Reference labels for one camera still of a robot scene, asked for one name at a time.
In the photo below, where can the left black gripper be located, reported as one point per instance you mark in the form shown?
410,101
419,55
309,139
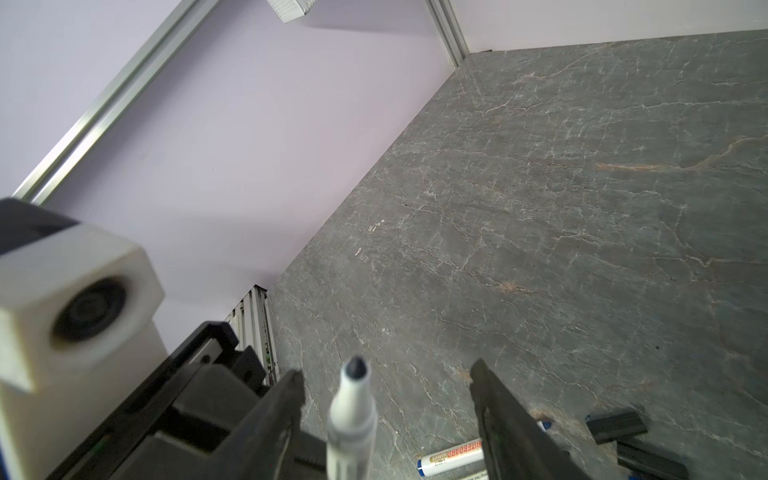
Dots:
181,413

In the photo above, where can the white mesh box basket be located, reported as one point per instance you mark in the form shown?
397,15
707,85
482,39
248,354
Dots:
290,10

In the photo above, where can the black pen cap two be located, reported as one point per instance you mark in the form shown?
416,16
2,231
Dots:
642,461

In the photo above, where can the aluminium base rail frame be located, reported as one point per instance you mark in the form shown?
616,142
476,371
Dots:
251,320

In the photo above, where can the blue whiteboard marker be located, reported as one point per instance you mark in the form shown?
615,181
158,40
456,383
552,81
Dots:
468,453
352,423

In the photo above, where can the black pen cap one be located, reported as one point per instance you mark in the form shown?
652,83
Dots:
617,426

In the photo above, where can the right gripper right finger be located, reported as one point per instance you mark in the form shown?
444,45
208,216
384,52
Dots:
514,446

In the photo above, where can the black whiteboard marker one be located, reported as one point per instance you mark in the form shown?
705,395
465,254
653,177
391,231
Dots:
480,475

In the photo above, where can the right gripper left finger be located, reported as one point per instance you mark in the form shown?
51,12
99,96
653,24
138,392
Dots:
263,446

